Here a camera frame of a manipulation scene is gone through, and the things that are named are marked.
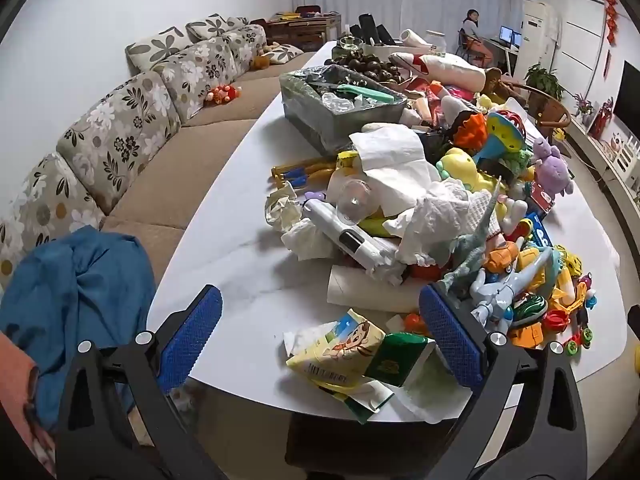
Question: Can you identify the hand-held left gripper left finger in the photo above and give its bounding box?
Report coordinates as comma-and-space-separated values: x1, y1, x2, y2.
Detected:
54, 284, 227, 480

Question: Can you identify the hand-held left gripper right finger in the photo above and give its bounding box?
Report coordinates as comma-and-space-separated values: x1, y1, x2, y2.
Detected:
419, 282, 589, 480

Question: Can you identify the yellow snack packet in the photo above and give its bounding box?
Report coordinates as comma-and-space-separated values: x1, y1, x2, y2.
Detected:
285, 308, 388, 392

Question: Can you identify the grey bin with clear liner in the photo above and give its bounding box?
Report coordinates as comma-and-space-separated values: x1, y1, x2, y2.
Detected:
279, 65, 408, 155

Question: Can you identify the green packet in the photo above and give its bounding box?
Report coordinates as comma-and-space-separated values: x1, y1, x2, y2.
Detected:
364, 332, 430, 388

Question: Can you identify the flat white napkin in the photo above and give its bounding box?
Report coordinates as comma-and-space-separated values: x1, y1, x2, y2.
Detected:
400, 345, 476, 423

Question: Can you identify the pale blue robot toy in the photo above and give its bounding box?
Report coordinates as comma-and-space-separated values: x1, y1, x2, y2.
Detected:
470, 247, 556, 333

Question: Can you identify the grey green dinosaur toy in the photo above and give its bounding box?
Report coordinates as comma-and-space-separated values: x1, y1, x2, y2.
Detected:
440, 192, 502, 302

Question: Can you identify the cardboard tube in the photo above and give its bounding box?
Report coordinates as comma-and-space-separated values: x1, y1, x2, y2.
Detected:
327, 265, 427, 312

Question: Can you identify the white green wrapper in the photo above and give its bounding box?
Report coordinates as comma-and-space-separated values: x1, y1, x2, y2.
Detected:
320, 380, 396, 423

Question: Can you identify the pile of colourful plastic toys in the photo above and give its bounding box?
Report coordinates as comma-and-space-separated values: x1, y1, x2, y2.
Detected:
402, 80, 601, 361

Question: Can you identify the crumpled white tissue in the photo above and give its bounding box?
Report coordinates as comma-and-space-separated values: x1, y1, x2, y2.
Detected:
397, 180, 496, 267
280, 217, 342, 262

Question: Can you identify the blue cloth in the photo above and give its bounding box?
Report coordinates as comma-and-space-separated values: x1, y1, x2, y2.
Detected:
0, 225, 158, 433

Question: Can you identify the white plastic handheld device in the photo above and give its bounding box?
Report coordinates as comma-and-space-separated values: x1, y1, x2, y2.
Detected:
303, 199, 396, 269

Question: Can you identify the crumpled cream tissue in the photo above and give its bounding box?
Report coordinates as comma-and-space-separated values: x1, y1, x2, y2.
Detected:
264, 185, 302, 231

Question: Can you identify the beige sofa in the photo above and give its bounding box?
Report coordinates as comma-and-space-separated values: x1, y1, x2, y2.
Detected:
0, 12, 326, 306

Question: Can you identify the clear plastic cup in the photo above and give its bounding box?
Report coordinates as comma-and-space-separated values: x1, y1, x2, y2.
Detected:
336, 180, 386, 224

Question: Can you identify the yellow plush toy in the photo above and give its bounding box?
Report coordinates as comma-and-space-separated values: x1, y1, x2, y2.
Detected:
436, 147, 501, 196

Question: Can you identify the orange garment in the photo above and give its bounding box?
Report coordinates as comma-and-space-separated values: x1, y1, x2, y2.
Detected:
0, 330, 57, 476

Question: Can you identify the large white paper napkin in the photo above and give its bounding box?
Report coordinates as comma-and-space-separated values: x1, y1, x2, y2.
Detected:
348, 125, 441, 211

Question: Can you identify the yellow blue plastic toy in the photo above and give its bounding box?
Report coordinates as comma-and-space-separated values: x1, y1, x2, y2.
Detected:
271, 157, 346, 189

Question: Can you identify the purple plush toy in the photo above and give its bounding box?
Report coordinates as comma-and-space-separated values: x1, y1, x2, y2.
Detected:
531, 136, 575, 199

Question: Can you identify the floral sofa back cushion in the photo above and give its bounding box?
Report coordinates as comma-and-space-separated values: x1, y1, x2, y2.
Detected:
220, 24, 268, 77
152, 37, 240, 122
56, 71, 182, 215
0, 152, 106, 281

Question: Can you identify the red orange plush toy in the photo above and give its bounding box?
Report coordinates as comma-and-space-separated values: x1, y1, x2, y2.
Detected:
204, 84, 242, 106

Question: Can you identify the white low cabinet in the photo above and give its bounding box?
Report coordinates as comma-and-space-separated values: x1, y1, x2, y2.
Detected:
570, 115, 640, 207

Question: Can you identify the wooden armchair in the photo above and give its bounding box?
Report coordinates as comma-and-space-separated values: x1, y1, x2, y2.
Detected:
500, 80, 573, 137

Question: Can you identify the small flowering pot plant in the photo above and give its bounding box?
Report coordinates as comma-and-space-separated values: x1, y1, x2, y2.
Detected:
572, 92, 596, 122

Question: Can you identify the white red plush pillow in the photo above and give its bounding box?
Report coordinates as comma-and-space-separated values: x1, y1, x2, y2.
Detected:
390, 51, 488, 94

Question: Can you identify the red ornament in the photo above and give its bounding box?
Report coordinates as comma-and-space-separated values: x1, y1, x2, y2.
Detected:
595, 97, 616, 139

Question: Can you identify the potted green plant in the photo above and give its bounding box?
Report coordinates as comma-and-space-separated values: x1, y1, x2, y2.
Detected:
524, 62, 566, 103

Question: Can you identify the pile of brown chestnuts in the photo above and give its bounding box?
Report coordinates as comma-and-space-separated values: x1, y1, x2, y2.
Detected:
325, 54, 403, 84

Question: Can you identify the floral throw pillow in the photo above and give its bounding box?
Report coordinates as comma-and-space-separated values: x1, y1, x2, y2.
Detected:
125, 25, 193, 73
186, 13, 248, 41
262, 43, 305, 65

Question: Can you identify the black television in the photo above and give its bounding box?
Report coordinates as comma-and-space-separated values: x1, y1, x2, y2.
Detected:
612, 60, 640, 133

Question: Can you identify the glass dish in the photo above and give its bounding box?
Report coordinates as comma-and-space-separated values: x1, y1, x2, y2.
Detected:
334, 35, 364, 59

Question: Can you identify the white standing air conditioner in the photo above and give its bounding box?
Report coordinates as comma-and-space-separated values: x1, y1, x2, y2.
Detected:
515, 0, 557, 81

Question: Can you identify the wooden side table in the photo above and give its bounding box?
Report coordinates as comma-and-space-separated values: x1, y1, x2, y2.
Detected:
250, 7, 343, 53

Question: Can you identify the red hanging decoration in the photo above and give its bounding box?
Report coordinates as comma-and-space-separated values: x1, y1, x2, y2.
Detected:
602, 0, 621, 46

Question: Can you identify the mint green handled tool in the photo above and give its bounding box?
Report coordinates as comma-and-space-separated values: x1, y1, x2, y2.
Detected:
336, 84, 396, 104

